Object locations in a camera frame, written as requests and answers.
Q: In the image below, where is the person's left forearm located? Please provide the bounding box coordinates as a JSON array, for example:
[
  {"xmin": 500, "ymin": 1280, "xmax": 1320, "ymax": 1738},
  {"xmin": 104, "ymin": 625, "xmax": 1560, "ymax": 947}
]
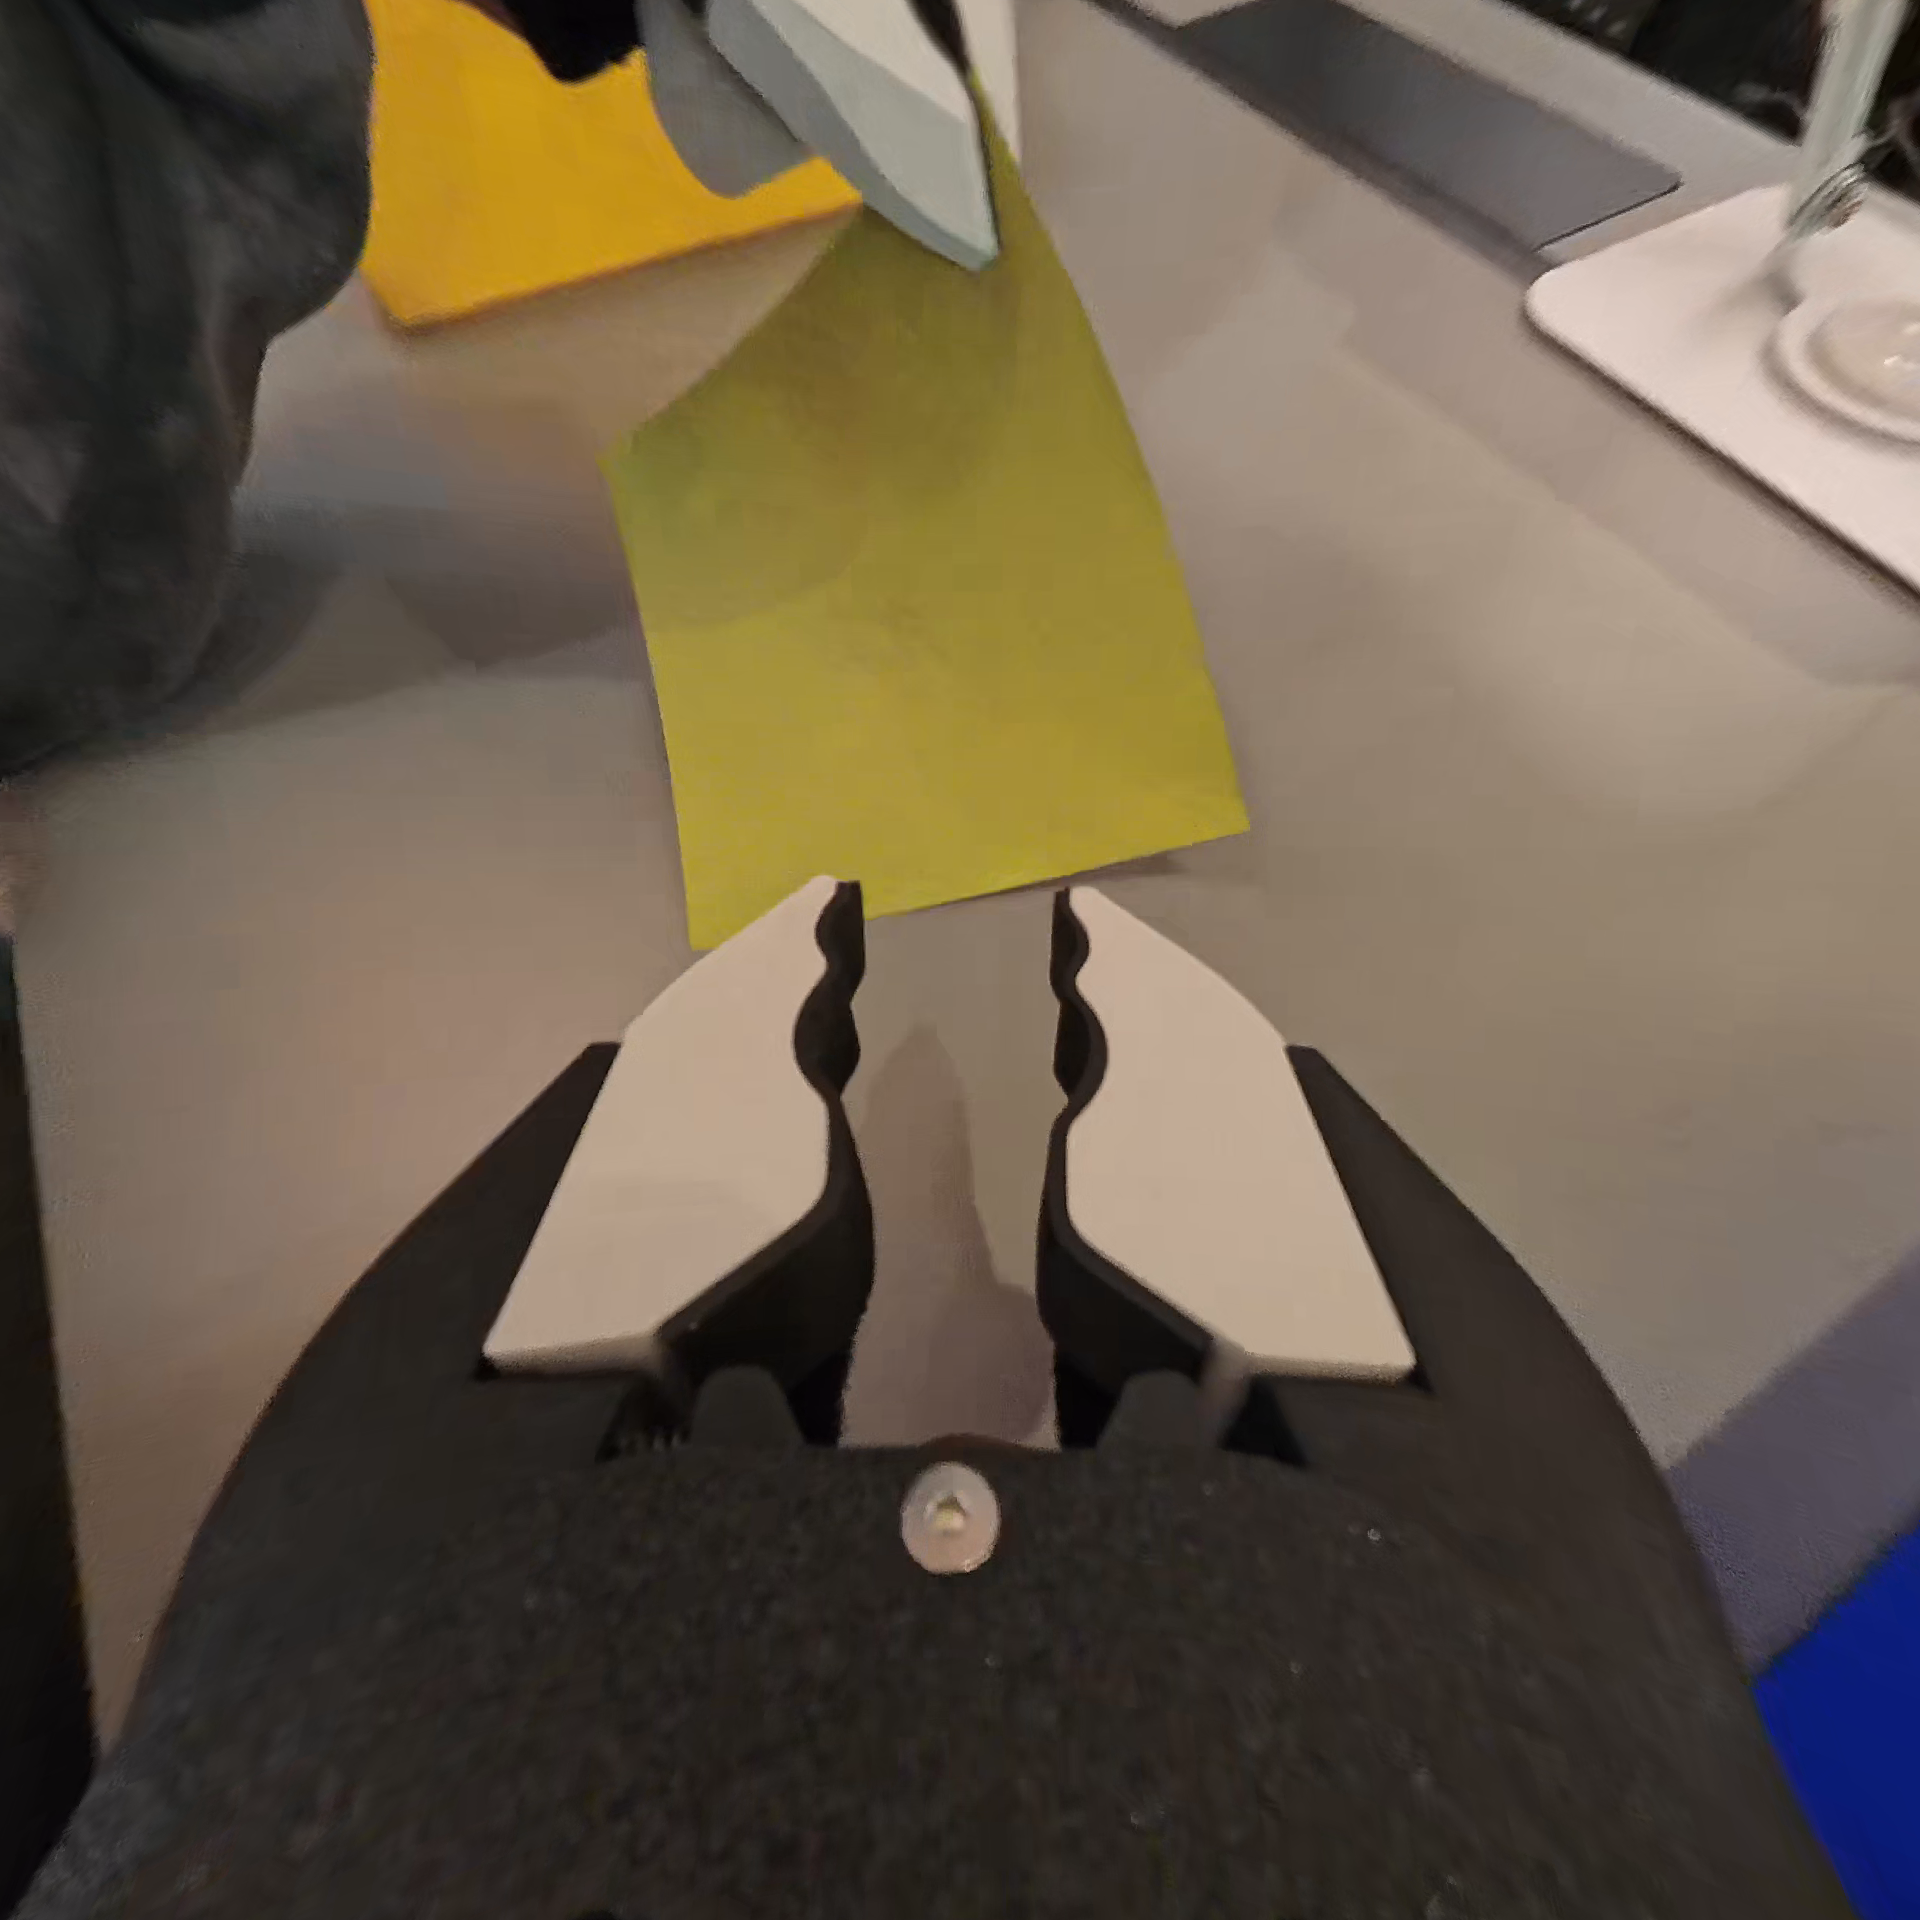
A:
[{"xmin": 0, "ymin": 0, "xmax": 378, "ymax": 775}]

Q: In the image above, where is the person's dark clothing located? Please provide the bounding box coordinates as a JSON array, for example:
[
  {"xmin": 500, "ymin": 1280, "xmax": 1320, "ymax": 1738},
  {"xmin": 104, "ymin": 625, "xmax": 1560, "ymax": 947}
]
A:
[{"xmin": 0, "ymin": 944, "xmax": 98, "ymax": 1801}]

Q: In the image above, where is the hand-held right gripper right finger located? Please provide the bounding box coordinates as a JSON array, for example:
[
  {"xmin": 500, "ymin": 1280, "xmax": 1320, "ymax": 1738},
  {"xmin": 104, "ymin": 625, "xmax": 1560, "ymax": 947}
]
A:
[{"xmin": 1036, "ymin": 884, "xmax": 1420, "ymax": 1449}]

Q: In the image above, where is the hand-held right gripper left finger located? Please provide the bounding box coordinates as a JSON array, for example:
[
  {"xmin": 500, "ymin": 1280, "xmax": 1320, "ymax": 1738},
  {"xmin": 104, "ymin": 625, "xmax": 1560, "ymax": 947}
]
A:
[{"xmin": 480, "ymin": 878, "xmax": 876, "ymax": 1449}]

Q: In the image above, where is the yellow paper pad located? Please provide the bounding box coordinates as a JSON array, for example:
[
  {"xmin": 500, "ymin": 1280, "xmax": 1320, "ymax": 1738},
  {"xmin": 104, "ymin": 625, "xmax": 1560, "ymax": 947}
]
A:
[{"xmin": 358, "ymin": 0, "xmax": 863, "ymax": 330}]

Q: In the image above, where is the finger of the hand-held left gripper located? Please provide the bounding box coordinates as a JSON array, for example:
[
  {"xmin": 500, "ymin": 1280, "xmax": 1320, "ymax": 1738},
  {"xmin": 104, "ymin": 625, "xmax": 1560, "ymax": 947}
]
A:
[
  {"xmin": 703, "ymin": 0, "xmax": 1004, "ymax": 274},
  {"xmin": 959, "ymin": 0, "xmax": 1023, "ymax": 160}
]

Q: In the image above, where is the dark grey flat pad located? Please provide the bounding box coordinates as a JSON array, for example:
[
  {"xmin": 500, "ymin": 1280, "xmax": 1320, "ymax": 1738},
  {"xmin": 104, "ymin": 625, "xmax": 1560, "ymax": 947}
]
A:
[{"xmin": 1095, "ymin": 0, "xmax": 1683, "ymax": 257}]

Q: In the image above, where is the floral origami paper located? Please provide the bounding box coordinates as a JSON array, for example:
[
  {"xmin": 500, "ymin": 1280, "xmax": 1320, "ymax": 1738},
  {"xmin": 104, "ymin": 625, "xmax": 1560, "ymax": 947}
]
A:
[{"xmin": 599, "ymin": 75, "xmax": 1251, "ymax": 953}]

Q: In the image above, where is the blue panel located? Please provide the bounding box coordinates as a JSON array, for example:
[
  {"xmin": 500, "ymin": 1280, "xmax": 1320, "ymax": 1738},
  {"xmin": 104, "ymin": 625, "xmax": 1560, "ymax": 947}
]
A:
[{"xmin": 1750, "ymin": 1529, "xmax": 1920, "ymax": 1920}]

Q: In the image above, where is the clear glass vessel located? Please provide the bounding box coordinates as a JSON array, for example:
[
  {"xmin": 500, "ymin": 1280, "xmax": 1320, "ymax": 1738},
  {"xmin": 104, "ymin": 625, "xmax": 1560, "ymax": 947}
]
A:
[{"xmin": 1762, "ymin": 0, "xmax": 1920, "ymax": 444}]

